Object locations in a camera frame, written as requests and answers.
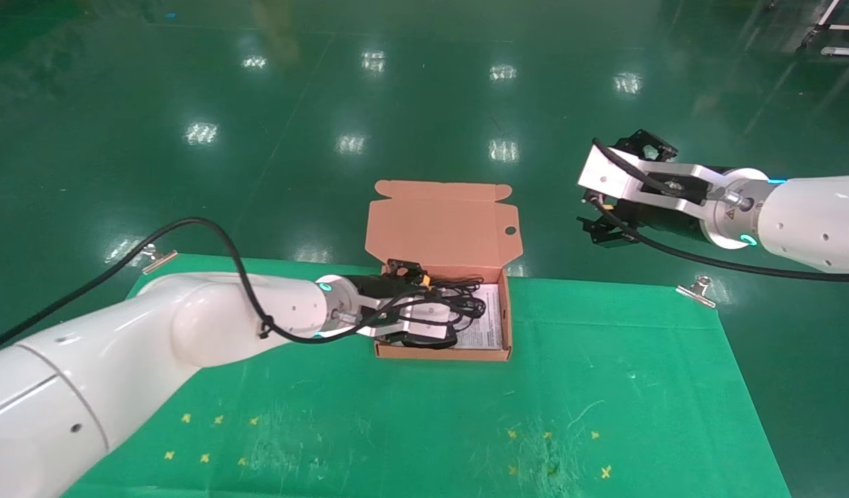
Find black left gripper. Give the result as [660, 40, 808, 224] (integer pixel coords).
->
[341, 261, 432, 345]

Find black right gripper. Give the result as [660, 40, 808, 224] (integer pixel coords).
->
[578, 129, 709, 248]

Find black wired computer mouse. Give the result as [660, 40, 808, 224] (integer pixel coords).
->
[401, 332, 461, 351]

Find black data cable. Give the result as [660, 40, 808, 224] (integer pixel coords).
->
[435, 275, 489, 320]

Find open brown cardboard box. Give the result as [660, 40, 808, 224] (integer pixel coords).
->
[365, 181, 522, 362]

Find white printed instruction sheet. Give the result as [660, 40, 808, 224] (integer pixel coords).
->
[457, 282, 502, 350]

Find green table mat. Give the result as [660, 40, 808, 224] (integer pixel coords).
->
[61, 254, 792, 498]

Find metal binder clip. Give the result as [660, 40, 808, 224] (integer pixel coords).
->
[675, 276, 717, 308]
[140, 242, 179, 276]

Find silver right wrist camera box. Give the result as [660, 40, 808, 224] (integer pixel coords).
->
[578, 138, 727, 223]

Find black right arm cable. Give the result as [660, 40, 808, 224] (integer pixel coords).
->
[587, 138, 849, 283]

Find white metal frame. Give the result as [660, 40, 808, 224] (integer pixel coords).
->
[801, 0, 849, 59]

